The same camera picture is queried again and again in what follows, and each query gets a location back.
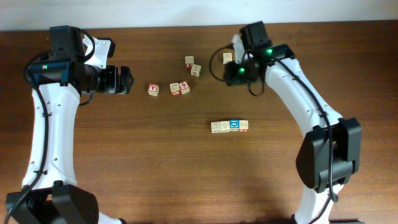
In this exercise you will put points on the red letter A block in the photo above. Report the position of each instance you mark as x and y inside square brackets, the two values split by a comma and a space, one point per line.
[153, 89]

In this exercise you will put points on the red number 6 block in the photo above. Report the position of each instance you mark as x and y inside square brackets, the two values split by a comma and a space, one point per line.
[184, 87]

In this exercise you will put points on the letter E wooden block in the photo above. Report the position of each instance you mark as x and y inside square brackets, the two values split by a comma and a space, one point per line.
[189, 61]

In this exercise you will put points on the green sided wooden block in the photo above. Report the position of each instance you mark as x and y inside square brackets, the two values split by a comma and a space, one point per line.
[225, 126]

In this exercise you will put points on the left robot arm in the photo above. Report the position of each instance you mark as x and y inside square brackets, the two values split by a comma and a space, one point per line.
[75, 65]

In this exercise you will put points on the letter K wooden block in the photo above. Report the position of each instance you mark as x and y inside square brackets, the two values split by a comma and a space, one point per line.
[195, 70]

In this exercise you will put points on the snail picture wooden block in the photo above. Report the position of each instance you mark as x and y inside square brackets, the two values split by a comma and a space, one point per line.
[175, 89]

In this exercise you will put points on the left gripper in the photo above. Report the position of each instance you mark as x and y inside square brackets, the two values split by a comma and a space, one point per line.
[127, 80]

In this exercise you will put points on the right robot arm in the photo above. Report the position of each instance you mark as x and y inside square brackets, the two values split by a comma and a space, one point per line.
[331, 148]

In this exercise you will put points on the green sided far block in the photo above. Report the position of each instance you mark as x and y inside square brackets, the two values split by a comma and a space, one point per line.
[227, 57]

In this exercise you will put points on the number 1 wooden block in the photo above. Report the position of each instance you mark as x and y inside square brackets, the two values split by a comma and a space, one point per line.
[215, 127]

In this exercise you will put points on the red sided block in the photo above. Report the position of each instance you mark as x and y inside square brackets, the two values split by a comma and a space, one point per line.
[243, 126]

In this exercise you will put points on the blue letter D block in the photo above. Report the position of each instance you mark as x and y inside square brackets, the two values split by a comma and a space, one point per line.
[234, 125]

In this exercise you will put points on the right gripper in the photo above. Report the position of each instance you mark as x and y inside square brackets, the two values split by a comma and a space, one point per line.
[229, 74]

